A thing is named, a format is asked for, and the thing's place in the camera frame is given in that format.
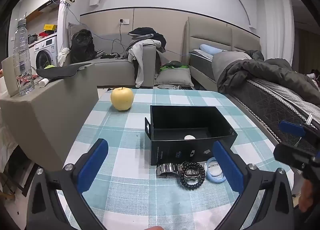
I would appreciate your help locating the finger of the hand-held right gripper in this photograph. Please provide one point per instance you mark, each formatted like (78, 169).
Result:
(291, 128)
(292, 156)

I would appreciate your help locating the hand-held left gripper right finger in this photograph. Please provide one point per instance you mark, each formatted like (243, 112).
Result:
(228, 167)

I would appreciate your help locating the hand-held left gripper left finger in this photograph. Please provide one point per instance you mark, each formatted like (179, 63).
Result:
(92, 167)

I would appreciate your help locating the black cardboard box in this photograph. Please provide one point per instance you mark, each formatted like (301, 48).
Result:
(175, 152)

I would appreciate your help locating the silver steel wristwatch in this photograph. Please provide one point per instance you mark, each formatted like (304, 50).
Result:
(167, 170)

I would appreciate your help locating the person's right hand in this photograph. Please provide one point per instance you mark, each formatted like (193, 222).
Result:
(308, 196)

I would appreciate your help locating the person's left hand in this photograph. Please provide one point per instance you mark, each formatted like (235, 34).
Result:
(156, 228)

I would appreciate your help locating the teal checked tablecloth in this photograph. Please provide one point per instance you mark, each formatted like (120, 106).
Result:
(125, 182)

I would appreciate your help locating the small white round disc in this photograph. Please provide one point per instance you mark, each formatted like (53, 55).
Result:
(189, 137)

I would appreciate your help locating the dark padded quilt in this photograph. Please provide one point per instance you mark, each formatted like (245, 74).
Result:
(262, 69)

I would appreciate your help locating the yellow apple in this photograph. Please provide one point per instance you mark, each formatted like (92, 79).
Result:
(122, 98)

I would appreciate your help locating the grey blanket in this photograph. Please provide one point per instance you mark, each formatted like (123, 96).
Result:
(227, 61)

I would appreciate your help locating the grey fabric sofa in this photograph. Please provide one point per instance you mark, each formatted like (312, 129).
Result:
(112, 74)

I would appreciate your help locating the white paper roll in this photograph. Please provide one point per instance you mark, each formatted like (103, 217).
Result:
(43, 82)

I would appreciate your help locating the black eye mask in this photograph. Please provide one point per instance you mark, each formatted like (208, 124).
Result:
(60, 71)

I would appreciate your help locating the white curtain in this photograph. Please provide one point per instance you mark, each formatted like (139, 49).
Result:
(276, 24)

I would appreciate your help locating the grey square cushion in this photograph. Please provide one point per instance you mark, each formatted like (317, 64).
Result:
(173, 77)

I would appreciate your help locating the small green object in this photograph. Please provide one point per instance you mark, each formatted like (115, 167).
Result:
(50, 65)

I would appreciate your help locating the black cloth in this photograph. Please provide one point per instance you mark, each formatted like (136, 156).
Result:
(110, 56)

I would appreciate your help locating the light blue pillow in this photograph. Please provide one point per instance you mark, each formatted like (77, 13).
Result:
(211, 49)

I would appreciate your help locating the white cloth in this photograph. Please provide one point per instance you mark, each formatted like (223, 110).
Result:
(63, 56)

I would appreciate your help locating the green and black bag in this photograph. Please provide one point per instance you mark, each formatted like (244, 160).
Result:
(172, 66)

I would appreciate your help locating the black backpack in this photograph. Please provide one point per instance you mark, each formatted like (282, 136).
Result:
(82, 47)

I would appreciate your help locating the grey hooded jacket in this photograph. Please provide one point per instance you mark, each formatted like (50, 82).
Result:
(140, 54)

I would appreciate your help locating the beige flat board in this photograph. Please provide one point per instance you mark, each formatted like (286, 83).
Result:
(8, 77)

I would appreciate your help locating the grey upholstered bed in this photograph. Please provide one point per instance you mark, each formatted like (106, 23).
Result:
(207, 37)

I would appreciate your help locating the white washing machine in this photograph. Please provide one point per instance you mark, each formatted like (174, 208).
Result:
(47, 47)

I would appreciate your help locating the clear plastic water bottle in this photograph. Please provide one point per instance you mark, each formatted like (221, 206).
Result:
(22, 57)

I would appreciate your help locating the grey back cushion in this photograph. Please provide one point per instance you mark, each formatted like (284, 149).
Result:
(72, 29)

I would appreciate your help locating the black kitchen appliance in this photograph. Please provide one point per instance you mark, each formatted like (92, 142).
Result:
(32, 39)

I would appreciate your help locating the red box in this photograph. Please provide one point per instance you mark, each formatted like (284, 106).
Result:
(43, 33)

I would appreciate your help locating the black garment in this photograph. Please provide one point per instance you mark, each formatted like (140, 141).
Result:
(150, 33)

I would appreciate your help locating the yellow box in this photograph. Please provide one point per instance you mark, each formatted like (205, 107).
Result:
(50, 27)

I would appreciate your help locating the black range hood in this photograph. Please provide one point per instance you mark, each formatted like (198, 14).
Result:
(51, 1)

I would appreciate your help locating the white wall outlet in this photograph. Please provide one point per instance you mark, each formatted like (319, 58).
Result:
(124, 21)

